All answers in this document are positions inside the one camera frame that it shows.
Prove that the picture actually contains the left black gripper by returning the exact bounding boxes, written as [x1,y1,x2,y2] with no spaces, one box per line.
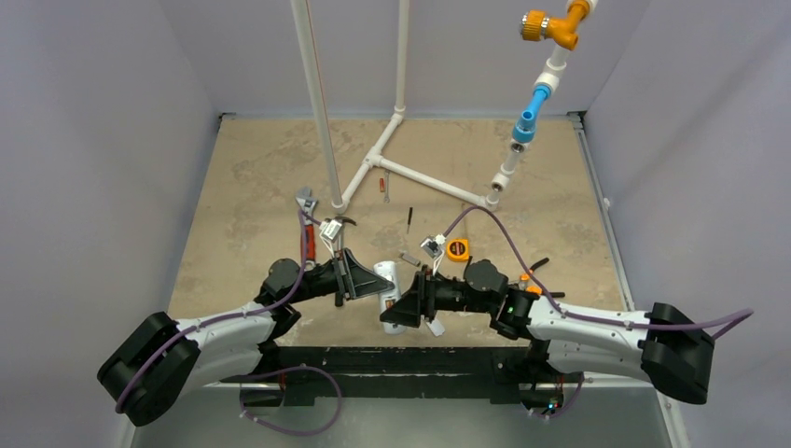
[286,248,393,305]

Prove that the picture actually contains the white remote control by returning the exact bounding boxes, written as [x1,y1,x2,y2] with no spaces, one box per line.
[373,260,406,336]

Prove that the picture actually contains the white battery cover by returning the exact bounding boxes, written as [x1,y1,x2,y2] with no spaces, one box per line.
[425,318,446,337]

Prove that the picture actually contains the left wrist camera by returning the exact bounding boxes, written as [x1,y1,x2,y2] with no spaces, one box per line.
[319,217,344,258]

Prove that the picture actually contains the silver transceiver module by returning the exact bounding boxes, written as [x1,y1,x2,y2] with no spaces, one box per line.
[399,250,422,267]

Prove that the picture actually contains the white pipe frame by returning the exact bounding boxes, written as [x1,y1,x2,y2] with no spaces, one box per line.
[290,0,582,214]

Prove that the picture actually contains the black handled hammer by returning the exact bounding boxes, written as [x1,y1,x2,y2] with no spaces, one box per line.
[320,216,356,307]

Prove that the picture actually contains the blue pipe fitting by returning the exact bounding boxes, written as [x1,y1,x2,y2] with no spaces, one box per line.
[511,85,552,144]

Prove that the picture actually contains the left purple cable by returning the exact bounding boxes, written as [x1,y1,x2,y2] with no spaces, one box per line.
[115,210,323,414]

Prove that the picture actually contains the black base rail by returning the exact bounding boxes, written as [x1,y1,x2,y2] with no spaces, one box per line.
[235,344,581,408]

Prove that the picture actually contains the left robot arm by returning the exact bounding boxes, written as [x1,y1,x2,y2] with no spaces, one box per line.
[97,248,397,427]

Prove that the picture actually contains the yellow tape measure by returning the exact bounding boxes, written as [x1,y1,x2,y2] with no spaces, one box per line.
[446,238,471,262]

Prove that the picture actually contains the red adjustable wrench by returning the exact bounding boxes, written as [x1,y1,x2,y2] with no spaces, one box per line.
[295,187,318,270]

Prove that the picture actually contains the orange pipe valve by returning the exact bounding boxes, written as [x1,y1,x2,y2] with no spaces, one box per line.
[520,0,598,51]

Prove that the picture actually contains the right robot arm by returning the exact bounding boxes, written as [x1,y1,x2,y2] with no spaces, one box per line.
[380,259,715,405]

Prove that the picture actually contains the orange handled pliers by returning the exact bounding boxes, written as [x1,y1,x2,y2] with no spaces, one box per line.
[516,258,566,300]

